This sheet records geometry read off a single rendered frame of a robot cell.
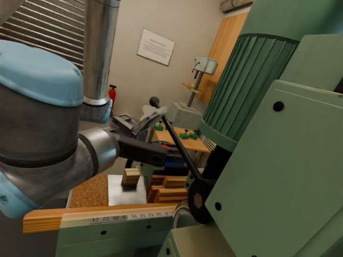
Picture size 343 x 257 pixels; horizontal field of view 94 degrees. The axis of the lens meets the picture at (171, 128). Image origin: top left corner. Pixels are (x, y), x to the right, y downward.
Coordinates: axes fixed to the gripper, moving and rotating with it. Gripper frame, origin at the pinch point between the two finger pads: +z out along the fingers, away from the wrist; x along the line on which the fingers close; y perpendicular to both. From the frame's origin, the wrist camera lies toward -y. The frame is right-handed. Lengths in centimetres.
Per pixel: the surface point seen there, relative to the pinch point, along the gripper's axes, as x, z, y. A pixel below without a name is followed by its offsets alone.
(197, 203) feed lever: -6.1, -22.1, -19.5
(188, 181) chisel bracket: 8.4, -2.0, -15.8
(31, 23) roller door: 32, 99, 300
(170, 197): 12.8, -7.0, -14.0
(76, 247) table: 17.4, -28.6, -5.2
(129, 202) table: 17.8, -13.2, -5.6
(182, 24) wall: -55, 264, 153
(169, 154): 9.3, 4.7, -5.0
